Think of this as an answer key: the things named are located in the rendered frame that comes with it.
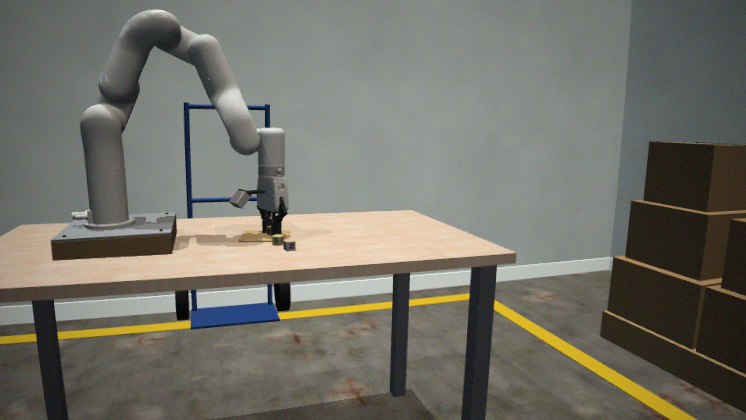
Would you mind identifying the tan flat mat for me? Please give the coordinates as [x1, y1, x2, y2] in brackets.
[238, 230, 291, 242]

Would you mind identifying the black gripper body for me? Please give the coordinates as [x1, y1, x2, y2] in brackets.
[257, 175, 289, 212]

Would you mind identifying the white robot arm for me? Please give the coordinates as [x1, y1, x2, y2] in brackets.
[72, 10, 285, 230]

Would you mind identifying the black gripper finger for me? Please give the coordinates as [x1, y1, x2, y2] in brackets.
[271, 197, 288, 236]
[257, 206, 272, 233]

